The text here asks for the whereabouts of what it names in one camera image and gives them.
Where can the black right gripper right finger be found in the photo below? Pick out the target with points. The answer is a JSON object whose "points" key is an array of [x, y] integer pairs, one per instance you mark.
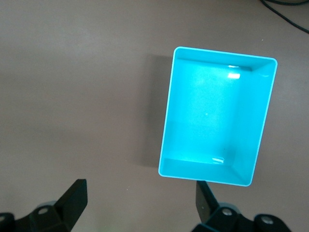
{"points": [[205, 203]]}

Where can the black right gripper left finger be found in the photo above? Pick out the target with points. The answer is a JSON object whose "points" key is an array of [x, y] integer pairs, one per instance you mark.
{"points": [[72, 200]]}

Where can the turquoise plastic bin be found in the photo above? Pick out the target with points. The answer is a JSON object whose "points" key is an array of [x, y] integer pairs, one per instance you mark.
{"points": [[205, 116]]}

